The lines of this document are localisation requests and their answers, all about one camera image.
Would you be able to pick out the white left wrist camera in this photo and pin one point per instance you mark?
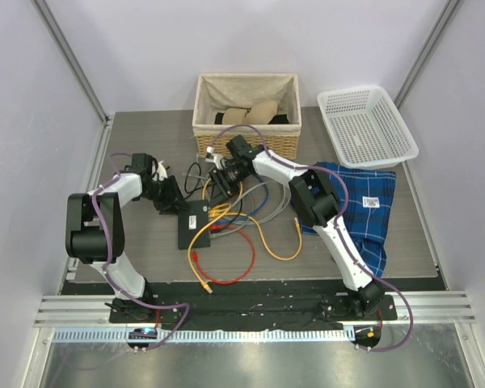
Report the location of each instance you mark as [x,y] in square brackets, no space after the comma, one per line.
[161,171]

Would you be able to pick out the blue plaid shirt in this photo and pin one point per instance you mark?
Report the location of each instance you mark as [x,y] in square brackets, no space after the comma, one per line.
[370,199]

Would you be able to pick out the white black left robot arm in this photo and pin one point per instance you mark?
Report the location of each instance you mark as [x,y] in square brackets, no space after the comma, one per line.
[94,229]

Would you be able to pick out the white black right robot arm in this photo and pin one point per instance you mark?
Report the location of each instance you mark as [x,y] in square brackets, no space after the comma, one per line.
[316,203]

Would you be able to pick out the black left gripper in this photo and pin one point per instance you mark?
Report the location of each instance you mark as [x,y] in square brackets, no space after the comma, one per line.
[175,196]

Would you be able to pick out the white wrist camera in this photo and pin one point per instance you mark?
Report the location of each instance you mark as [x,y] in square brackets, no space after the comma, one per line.
[214,158]
[161,171]

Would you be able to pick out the wicker basket with liner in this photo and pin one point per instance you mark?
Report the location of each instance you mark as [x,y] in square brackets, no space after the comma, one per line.
[217,92]

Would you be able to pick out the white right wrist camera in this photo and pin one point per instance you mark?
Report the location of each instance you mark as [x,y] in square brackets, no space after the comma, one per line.
[214,158]

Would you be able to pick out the black network switch box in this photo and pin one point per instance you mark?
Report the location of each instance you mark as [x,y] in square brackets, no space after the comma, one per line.
[190,220]

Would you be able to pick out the beige shoe in basket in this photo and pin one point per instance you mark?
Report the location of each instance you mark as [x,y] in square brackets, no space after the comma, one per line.
[261,113]

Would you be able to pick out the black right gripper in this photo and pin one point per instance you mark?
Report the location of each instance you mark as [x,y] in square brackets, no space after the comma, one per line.
[217,195]

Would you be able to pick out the white plastic perforated basket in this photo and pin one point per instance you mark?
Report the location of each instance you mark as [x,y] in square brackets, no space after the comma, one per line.
[365,127]

